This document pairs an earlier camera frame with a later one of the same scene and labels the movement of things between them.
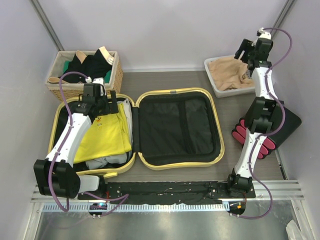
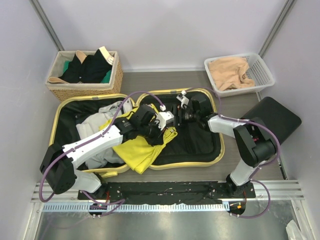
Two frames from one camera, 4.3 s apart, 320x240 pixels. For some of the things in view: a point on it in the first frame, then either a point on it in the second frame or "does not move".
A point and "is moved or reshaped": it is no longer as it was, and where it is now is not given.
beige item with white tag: [109, 59] does not move
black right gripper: [245, 45] -> [179, 115]
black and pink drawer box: [265, 116] does not move
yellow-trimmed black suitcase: [163, 129] does not move
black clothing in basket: [94, 66] does not move
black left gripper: [111, 108] -> [159, 138]
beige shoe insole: [56, 80] does not move
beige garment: [227, 74] does not move
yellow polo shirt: [106, 134] is moved or reshaped
